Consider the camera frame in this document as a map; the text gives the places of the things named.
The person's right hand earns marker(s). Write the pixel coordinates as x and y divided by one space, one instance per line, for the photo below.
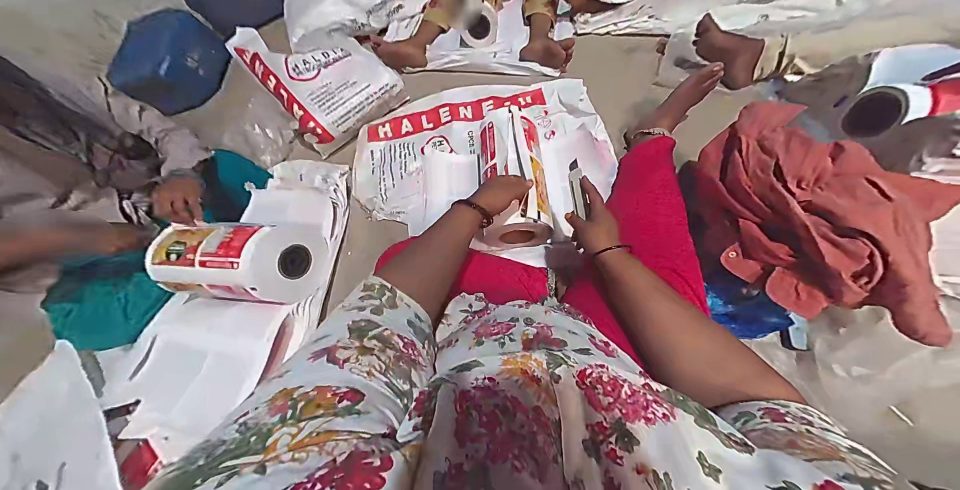
600 229

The person's left hand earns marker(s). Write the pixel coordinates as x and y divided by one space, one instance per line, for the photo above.
496 193

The person's left fingers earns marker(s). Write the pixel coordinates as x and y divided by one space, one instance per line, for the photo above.
520 187

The person's right thumb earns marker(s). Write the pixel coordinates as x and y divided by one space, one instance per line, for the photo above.
574 223

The person's right fingers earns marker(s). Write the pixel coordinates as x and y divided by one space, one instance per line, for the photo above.
592 196

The grey utility knife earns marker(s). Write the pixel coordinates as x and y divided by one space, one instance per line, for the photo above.
577 193

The printed plastic film roll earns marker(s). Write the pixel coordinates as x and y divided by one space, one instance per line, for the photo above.
498 152

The person's left forearm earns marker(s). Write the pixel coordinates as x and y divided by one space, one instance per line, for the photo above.
439 265

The person's right forearm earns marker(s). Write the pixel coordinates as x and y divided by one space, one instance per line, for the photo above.
682 325

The white sack with red band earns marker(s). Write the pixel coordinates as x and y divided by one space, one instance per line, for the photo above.
390 167

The white plastic sheet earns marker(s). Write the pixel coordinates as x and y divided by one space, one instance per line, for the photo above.
465 58

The white film roll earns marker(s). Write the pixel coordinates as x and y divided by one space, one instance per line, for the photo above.
480 24

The white sack, slanted red band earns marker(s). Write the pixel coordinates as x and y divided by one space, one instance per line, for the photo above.
337 92

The rust-red cloth garment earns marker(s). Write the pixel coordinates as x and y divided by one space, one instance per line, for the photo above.
817 212

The clear plastic bag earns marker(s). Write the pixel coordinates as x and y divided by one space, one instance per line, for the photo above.
266 129

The white roll, red-yellow print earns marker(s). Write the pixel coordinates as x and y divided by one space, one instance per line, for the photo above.
262 268

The white roll, red stripe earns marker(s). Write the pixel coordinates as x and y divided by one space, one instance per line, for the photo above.
904 96

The stack of white sheets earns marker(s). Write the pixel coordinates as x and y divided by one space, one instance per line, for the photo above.
202 347

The teal cloth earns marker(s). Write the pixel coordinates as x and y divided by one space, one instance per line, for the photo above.
105 310

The white folded sack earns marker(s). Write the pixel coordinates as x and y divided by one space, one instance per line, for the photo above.
52 430

